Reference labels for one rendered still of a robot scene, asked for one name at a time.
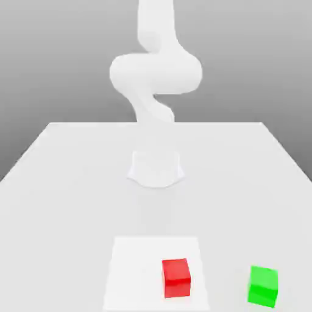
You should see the small red cube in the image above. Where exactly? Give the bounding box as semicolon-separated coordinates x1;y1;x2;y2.
161;258;191;299

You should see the small green cube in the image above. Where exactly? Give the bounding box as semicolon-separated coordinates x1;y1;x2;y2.
247;264;279;309

